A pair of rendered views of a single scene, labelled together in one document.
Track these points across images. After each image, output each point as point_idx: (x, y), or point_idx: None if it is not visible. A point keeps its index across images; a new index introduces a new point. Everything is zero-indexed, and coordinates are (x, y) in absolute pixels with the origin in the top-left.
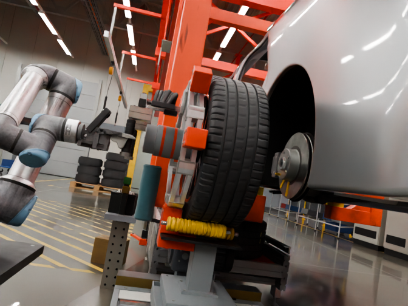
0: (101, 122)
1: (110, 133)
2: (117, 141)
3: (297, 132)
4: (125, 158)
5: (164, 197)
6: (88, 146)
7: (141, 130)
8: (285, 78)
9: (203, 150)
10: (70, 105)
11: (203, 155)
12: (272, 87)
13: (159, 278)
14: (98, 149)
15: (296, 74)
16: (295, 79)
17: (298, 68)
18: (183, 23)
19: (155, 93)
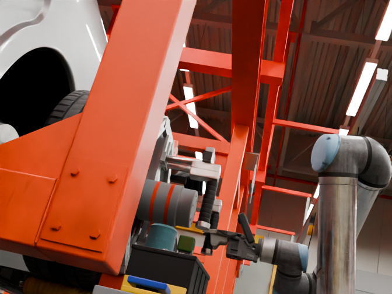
0: (242, 230)
1: (228, 241)
2: (219, 244)
3: (14, 129)
4: (206, 230)
5: (126, 265)
6: (246, 259)
7: (201, 177)
8: (48, 51)
9: (137, 224)
10: (319, 181)
11: (137, 231)
12: (47, 47)
13: None
14: (234, 258)
15: (45, 55)
16: (36, 49)
17: (58, 67)
18: None
19: (203, 183)
